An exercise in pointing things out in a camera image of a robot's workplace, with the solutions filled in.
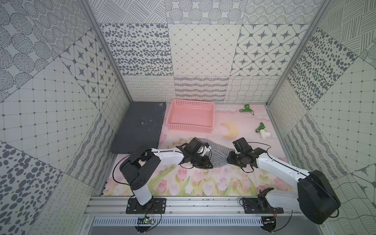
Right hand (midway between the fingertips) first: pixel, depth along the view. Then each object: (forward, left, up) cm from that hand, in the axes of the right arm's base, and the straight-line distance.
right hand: (230, 161), depth 87 cm
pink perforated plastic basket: (+37, +25, -1) cm, 45 cm away
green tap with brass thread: (+27, -26, -2) cm, 37 cm away
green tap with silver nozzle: (+44, -20, -1) cm, 49 cm away
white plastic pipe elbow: (+20, -26, 0) cm, 32 cm away
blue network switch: (+22, +60, +2) cm, 64 cm away
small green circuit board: (-30, +46, -2) cm, 55 cm away
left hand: (-2, +11, +3) cm, 12 cm away
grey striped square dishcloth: (+5, +6, 0) cm, 8 cm away
